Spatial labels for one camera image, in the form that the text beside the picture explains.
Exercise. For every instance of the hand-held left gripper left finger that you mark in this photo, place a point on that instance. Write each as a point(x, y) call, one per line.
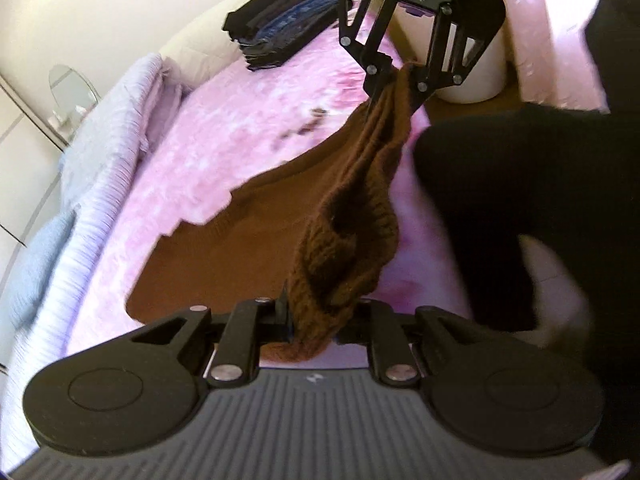
point(276, 318)

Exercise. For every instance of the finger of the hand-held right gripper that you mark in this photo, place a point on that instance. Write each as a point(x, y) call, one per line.
point(425, 88)
point(372, 68)

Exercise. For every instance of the oval mirror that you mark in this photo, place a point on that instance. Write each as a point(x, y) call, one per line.
point(70, 85)

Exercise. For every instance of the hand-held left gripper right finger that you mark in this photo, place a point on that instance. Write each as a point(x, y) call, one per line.
point(366, 320)

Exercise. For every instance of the light blue pillow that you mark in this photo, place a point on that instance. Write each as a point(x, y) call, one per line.
point(35, 265)

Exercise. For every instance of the pink fluffy blanket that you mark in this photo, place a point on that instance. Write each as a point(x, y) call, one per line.
point(220, 120)

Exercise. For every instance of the brown knit sweater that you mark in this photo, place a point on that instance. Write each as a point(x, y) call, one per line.
point(260, 240)

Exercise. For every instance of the white round bin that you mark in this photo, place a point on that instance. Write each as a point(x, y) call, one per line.
point(475, 75)

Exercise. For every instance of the lilac ribbed quilt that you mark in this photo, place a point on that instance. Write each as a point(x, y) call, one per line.
point(120, 125)

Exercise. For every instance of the folded blue jeans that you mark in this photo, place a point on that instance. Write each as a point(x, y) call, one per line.
point(295, 25)

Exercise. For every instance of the person's black clothing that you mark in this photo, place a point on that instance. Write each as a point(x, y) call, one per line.
point(500, 185)

